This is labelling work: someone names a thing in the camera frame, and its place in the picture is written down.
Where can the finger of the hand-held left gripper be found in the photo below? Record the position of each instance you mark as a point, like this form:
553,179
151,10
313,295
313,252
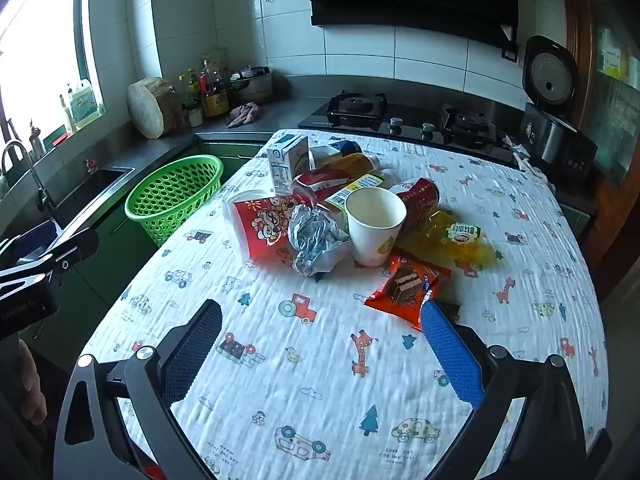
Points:
35,237
75,250

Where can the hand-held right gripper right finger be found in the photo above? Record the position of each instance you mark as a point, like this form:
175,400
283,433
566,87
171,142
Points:
450,355

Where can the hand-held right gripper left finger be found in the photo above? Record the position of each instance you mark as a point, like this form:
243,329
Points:
192,350

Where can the orange snack wrapper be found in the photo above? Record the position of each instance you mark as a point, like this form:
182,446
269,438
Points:
405,285

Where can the yellow oil bottle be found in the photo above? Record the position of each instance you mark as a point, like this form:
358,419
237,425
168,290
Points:
460,245

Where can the green plastic basket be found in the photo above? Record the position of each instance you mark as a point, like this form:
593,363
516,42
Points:
172,195

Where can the white paper cup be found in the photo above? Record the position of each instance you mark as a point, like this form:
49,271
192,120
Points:
375,240

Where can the red printed paper cup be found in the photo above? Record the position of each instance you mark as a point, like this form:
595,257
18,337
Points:
260,225

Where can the red drink can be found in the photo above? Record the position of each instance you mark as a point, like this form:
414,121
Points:
420,195

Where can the white milk carton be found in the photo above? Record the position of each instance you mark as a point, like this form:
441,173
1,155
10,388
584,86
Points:
285,165

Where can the red packet with barcode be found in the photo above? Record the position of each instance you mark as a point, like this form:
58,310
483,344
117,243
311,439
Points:
325,185

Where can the yellow drink bottle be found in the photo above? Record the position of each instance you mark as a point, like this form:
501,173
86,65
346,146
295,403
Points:
355,162

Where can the person's left hand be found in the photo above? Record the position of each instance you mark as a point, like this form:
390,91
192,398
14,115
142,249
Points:
34,390

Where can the green kitchen cabinet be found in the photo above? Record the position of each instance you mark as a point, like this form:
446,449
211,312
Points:
100,270

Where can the steel sink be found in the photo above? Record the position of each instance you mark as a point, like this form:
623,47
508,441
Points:
90,195

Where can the steel faucet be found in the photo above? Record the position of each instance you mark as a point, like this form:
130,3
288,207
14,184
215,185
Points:
35,180

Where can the printed tablecloth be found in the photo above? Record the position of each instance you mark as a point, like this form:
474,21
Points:
310,385

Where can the round wooden chopping block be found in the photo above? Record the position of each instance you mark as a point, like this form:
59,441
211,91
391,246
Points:
147,107

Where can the white jar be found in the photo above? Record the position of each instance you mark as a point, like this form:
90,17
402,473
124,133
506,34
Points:
195,115

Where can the window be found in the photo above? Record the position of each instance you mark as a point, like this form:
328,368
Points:
40,40

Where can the yellow utensil container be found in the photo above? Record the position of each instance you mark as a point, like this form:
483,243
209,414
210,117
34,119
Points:
216,102

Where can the red sauce bottle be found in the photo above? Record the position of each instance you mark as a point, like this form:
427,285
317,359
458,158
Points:
205,80

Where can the pink rag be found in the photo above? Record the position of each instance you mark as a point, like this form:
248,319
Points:
242,115

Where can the black gas stove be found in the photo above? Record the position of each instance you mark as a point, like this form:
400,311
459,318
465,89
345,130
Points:
410,120

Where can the steel pot with lid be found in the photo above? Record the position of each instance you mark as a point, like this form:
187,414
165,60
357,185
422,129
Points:
252,87

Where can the black rice cooker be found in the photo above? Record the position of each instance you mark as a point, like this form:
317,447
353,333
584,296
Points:
550,130

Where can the wall socket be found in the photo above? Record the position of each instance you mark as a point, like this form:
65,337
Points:
509,54

